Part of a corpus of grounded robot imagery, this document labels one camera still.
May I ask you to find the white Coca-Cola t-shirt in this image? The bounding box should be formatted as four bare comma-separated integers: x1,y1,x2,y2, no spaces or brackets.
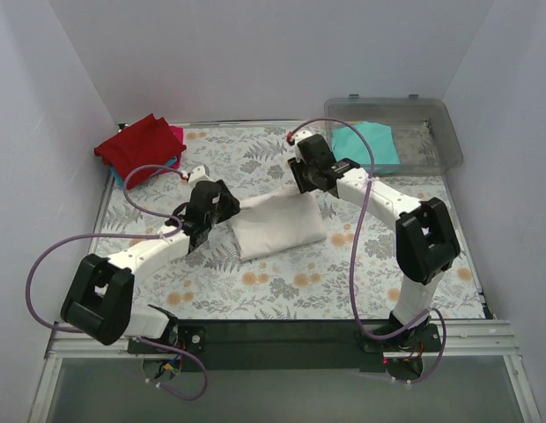
229,185,327,262

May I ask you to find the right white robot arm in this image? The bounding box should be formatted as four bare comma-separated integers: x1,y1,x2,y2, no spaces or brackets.
287,130,461,351

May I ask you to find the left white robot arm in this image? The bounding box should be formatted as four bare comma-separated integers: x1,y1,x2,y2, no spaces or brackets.
61,180,240,353

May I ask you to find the teal t-shirt in bin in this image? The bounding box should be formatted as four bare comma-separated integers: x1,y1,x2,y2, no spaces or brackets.
331,122,400,166

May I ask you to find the floral patterned table mat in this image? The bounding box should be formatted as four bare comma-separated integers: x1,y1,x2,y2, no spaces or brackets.
97,122,484,319

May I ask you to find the folded pink t-shirt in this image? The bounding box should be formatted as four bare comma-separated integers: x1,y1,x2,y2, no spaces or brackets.
152,125,186,174

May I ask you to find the folded red t-shirt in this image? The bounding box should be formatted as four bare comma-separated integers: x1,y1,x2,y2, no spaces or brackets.
93,115,180,189

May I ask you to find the folded teal t-shirt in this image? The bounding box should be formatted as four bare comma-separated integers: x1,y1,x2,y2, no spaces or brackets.
109,156,181,189

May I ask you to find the clear plastic bin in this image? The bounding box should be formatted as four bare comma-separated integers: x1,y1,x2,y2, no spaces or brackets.
324,94,463,176

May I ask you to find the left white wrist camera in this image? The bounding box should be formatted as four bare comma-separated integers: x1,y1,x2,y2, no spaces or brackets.
181,165,210,187

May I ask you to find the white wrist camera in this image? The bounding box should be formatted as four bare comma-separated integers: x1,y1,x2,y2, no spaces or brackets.
181,165,210,187
286,130,313,161

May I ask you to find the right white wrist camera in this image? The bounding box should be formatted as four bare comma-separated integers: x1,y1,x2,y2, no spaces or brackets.
286,130,313,161

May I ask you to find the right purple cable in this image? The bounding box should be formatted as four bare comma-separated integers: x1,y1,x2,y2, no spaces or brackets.
290,117,448,385

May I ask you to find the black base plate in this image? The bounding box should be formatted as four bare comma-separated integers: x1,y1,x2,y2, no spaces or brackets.
127,317,441,374

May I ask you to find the aluminium frame rail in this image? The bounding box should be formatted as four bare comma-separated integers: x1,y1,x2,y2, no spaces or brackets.
30,320,541,422

